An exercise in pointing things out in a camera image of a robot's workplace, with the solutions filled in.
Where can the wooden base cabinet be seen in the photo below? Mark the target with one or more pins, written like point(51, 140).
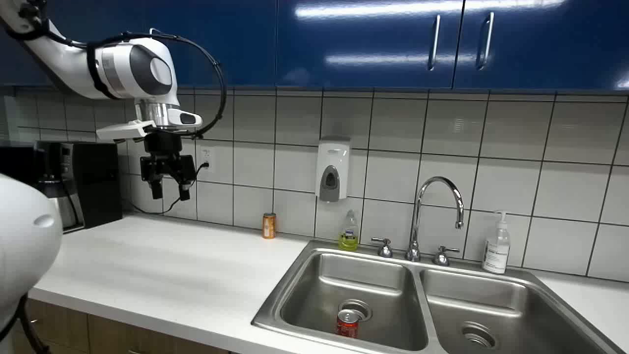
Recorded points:
point(129, 337)

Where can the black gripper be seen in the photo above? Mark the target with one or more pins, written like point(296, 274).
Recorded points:
point(167, 167)

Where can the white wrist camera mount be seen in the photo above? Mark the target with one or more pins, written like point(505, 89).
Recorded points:
point(123, 130)

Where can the white wall power outlet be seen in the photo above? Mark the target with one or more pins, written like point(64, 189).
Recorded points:
point(204, 154)

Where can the chrome gooseneck faucet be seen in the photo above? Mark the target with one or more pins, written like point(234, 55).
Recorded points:
point(414, 222)

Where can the dark countertop appliance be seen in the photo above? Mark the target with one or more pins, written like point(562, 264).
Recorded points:
point(15, 163)

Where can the red coca-cola can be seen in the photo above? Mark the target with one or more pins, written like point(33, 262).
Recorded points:
point(348, 325)

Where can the stainless steel double sink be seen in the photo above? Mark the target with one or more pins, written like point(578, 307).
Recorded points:
point(379, 276)

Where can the small brown jar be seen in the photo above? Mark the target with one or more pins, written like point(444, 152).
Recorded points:
point(269, 226)

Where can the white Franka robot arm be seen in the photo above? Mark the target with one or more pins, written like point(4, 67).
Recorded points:
point(129, 69)

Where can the white wall soap dispenser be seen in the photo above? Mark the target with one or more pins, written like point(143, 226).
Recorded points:
point(330, 158)

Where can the black box appliance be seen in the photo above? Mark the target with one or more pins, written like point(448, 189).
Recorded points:
point(94, 183)

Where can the white pump soap bottle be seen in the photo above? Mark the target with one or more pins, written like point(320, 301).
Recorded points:
point(495, 252)

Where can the blue glossy cabinet door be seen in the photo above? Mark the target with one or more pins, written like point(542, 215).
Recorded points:
point(247, 40)
point(84, 14)
point(365, 40)
point(556, 45)

